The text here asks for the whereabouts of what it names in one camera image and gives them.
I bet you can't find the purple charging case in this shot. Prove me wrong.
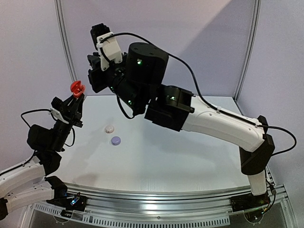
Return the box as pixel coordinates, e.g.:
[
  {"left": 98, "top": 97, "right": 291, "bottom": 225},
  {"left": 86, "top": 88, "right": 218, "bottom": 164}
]
[{"left": 111, "top": 136, "right": 121, "bottom": 145}]

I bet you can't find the right aluminium frame post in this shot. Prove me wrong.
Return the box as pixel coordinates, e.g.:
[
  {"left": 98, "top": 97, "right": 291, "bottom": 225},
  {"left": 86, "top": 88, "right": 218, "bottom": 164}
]
[{"left": 233, "top": 0, "right": 261, "bottom": 103}]

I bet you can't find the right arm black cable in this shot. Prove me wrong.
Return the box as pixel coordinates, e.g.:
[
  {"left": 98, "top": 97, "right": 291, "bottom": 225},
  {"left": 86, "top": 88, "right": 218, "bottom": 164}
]
[{"left": 109, "top": 32, "right": 297, "bottom": 212}]

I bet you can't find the pink charging case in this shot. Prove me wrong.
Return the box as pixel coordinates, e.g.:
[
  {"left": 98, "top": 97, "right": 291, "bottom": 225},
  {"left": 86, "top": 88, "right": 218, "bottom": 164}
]
[{"left": 104, "top": 125, "right": 114, "bottom": 133}]

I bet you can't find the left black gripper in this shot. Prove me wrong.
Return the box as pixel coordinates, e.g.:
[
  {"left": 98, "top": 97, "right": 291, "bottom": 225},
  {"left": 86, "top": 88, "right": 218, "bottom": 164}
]
[{"left": 49, "top": 91, "right": 84, "bottom": 152}]

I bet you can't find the front aluminium rail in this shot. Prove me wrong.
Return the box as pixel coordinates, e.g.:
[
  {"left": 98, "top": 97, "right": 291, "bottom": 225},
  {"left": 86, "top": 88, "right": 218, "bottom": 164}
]
[{"left": 28, "top": 182, "right": 289, "bottom": 214}]

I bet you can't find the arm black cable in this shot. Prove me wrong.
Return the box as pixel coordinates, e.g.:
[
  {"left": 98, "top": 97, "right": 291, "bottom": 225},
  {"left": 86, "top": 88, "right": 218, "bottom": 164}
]
[
  {"left": 109, "top": 32, "right": 297, "bottom": 212},
  {"left": 0, "top": 108, "right": 76, "bottom": 174}
]

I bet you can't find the red charging case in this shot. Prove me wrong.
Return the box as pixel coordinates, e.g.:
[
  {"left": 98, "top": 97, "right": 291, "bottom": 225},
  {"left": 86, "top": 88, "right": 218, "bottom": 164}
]
[{"left": 70, "top": 80, "right": 86, "bottom": 98}]

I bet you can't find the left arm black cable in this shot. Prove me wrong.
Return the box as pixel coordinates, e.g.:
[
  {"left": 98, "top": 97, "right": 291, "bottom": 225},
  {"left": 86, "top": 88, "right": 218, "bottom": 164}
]
[{"left": 0, "top": 108, "right": 76, "bottom": 174}]

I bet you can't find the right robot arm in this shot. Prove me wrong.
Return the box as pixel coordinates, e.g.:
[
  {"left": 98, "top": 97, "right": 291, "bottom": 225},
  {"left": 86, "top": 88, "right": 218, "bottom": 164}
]
[{"left": 87, "top": 42, "right": 275, "bottom": 207}]

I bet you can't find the left aluminium frame post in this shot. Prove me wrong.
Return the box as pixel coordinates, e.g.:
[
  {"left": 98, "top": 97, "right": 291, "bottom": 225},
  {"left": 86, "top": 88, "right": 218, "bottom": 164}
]
[{"left": 54, "top": 0, "right": 79, "bottom": 82}]

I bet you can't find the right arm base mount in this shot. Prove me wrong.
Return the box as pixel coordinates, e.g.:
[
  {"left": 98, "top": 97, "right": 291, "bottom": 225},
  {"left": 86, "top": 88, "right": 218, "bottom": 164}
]
[{"left": 229, "top": 193, "right": 270, "bottom": 212}]

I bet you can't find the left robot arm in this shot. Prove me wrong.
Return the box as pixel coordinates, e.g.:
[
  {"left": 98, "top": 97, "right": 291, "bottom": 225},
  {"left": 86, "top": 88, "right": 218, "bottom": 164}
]
[{"left": 0, "top": 95, "right": 87, "bottom": 219}]

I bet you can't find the aluminium frame post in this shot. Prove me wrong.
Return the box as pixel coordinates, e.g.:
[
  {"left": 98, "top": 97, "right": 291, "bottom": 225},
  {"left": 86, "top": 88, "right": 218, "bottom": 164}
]
[
  {"left": 233, "top": 0, "right": 261, "bottom": 103},
  {"left": 54, "top": 0, "right": 79, "bottom": 82}
]

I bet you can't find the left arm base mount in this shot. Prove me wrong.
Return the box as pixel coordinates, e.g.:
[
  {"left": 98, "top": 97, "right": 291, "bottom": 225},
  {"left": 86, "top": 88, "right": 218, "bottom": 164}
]
[{"left": 46, "top": 192, "right": 88, "bottom": 212}]

